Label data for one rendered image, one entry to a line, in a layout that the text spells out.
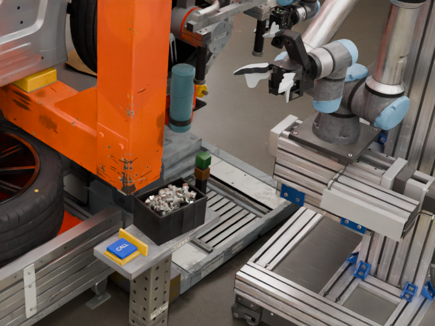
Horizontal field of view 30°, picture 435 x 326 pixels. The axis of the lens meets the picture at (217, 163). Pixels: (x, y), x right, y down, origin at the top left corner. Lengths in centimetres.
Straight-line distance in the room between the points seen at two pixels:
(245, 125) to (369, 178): 167
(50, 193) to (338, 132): 98
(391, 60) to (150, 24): 71
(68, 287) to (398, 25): 141
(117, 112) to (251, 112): 175
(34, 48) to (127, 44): 54
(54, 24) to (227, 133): 141
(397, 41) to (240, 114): 201
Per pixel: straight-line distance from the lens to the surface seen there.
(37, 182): 280
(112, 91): 256
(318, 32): 225
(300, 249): 306
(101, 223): 281
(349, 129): 253
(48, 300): 283
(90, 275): 292
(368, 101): 240
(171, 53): 326
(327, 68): 208
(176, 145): 351
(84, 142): 277
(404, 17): 229
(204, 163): 267
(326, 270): 300
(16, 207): 270
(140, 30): 241
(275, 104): 435
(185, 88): 302
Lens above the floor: 215
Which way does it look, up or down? 34 degrees down
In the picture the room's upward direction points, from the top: 6 degrees clockwise
